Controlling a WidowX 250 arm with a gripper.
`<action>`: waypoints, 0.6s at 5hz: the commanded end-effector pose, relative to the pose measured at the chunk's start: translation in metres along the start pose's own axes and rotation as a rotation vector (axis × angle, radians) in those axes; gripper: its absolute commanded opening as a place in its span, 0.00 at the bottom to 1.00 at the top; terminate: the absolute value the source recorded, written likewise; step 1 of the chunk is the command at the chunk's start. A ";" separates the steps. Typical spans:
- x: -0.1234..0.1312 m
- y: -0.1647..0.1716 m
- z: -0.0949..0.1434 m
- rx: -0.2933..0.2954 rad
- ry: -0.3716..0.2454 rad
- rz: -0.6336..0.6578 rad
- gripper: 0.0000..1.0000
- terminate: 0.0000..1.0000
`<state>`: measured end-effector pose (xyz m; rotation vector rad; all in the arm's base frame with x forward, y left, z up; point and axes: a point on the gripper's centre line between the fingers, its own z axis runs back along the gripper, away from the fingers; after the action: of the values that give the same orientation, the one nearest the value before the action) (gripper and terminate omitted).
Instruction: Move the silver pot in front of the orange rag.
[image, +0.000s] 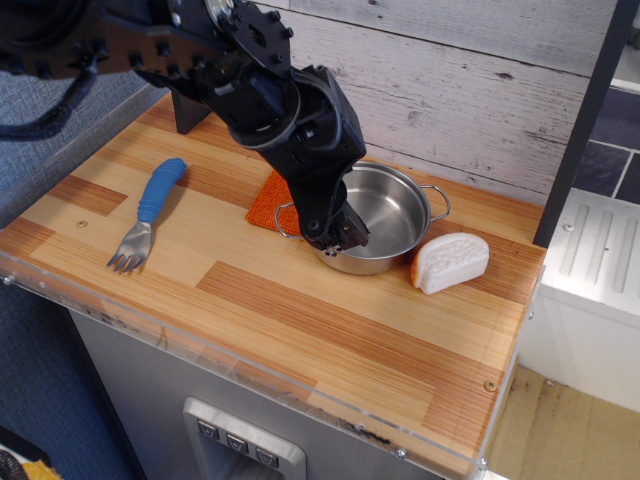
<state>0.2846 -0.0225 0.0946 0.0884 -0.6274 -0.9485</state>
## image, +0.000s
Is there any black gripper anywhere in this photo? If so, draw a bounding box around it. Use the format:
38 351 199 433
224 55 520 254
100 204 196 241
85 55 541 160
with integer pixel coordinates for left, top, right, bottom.
229 65 369 256

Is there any silver pot with handles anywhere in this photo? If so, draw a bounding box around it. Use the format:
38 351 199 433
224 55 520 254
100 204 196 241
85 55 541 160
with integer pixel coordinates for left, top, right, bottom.
273 160 451 277

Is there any silver cabinet button panel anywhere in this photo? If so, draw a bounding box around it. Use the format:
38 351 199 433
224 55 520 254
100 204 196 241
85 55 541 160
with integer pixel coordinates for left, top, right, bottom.
182 397 308 479

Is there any dark shelf post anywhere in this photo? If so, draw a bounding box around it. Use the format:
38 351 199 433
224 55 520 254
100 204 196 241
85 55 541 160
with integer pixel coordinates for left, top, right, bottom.
533 0 639 248
171 91 211 135

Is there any blue handled toy fork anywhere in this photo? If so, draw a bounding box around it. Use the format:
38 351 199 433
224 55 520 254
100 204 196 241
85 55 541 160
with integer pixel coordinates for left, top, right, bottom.
107 158 187 273

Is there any white toy cheese wedge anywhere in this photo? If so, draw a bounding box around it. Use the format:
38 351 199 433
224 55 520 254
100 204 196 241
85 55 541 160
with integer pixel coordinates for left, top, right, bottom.
410 232 490 295

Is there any dark right shelf post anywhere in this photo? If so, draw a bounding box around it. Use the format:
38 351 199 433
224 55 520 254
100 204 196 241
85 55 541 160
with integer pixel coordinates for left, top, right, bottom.
533 0 639 248

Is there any white toy sink unit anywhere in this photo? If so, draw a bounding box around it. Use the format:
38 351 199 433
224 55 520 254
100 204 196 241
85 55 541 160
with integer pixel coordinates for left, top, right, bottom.
518 189 639 411

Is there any black braided cable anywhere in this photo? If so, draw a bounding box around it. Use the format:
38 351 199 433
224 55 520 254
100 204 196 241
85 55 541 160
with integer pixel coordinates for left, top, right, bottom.
0 64 99 141

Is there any clear acrylic table guard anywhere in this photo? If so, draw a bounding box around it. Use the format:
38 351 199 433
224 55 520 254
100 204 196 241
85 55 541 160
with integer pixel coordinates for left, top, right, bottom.
1 242 544 479

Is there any dark left shelf post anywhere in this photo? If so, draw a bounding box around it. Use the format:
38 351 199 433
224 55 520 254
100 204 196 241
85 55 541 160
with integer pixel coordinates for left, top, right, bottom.
171 91 211 135

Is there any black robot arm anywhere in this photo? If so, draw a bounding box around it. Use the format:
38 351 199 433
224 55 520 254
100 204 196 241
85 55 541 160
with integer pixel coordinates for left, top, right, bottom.
1 1 369 252

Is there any orange knitted rag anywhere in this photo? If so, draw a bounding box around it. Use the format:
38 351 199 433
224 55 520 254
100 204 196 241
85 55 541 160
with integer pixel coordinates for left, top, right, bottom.
246 171 301 236

